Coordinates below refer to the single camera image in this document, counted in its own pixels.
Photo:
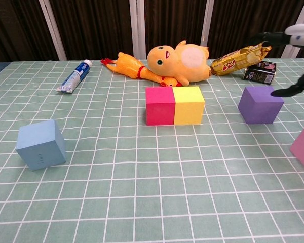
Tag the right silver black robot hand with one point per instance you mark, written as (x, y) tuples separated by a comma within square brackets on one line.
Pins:
[(301, 34)]

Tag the purple foam cube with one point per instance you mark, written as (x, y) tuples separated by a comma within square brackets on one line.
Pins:
[(256, 108)]

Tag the magenta foam cube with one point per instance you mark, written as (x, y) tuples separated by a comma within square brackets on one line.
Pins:
[(159, 111)]

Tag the black drink carton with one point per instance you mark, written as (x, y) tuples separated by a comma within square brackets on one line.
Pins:
[(261, 74)]

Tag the gold snack packet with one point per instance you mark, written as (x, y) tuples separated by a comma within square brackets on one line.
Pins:
[(233, 64)]

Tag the yellow plush duck toy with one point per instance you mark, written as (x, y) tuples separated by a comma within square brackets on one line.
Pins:
[(172, 63)]

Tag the yellow foam cube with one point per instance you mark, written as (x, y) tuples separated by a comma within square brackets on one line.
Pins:
[(188, 108)]

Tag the orange rubber chicken toy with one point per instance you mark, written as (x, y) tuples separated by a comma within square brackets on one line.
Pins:
[(128, 65)]

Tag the dark pleated curtain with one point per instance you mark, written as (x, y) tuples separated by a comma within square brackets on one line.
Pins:
[(96, 25)]

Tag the green checked tablecloth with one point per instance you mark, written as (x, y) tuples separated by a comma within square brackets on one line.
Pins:
[(152, 177)]

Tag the blue white toothpaste tube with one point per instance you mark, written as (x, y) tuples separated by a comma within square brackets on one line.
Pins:
[(74, 76)]

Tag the light blue foam cube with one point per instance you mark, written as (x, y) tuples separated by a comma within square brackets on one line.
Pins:
[(40, 146)]

